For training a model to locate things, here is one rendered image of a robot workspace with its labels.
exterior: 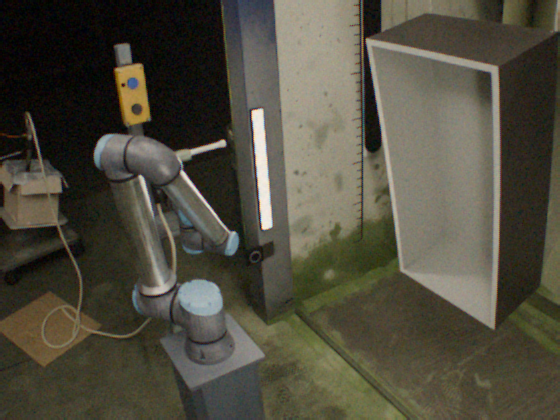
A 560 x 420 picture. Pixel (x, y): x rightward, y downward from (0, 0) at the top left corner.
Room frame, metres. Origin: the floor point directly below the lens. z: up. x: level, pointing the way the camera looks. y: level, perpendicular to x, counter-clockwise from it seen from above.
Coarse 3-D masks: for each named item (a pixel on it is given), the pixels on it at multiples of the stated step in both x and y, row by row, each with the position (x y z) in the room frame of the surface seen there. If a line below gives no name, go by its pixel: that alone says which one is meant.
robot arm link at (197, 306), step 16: (192, 288) 1.47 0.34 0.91; (208, 288) 1.48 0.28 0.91; (176, 304) 1.44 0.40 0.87; (192, 304) 1.39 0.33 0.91; (208, 304) 1.40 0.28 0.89; (176, 320) 1.42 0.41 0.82; (192, 320) 1.39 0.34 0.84; (208, 320) 1.39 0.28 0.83; (224, 320) 1.45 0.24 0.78; (192, 336) 1.40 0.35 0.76; (208, 336) 1.38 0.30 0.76
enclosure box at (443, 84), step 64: (384, 64) 2.04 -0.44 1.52; (448, 64) 2.11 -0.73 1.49; (512, 64) 1.52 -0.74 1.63; (384, 128) 2.01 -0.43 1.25; (448, 128) 2.17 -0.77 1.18; (512, 128) 1.55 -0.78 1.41; (448, 192) 2.24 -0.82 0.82; (512, 192) 1.58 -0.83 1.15; (448, 256) 2.14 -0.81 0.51; (512, 256) 1.62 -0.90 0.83
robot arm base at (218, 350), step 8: (224, 336) 1.42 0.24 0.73; (232, 336) 1.48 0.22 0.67; (192, 344) 1.40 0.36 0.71; (200, 344) 1.38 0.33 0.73; (208, 344) 1.38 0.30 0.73; (216, 344) 1.39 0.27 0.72; (224, 344) 1.41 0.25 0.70; (232, 344) 1.44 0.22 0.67; (192, 352) 1.39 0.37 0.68; (200, 352) 1.38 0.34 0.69; (208, 352) 1.38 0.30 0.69; (216, 352) 1.38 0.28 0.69; (224, 352) 1.39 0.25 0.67; (232, 352) 1.42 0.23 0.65; (192, 360) 1.38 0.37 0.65; (200, 360) 1.37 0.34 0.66; (208, 360) 1.36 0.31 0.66; (216, 360) 1.37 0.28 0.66; (224, 360) 1.38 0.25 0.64
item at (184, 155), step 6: (210, 144) 2.26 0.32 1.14; (216, 144) 2.27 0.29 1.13; (222, 144) 2.27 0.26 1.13; (180, 150) 2.20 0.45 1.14; (186, 150) 2.19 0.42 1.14; (192, 150) 2.21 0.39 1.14; (198, 150) 2.22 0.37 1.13; (204, 150) 2.23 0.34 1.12; (180, 156) 2.16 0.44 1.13; (186, 156) 2.17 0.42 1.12; (156, 192) 2.10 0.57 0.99; (156, 198) 2.10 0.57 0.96
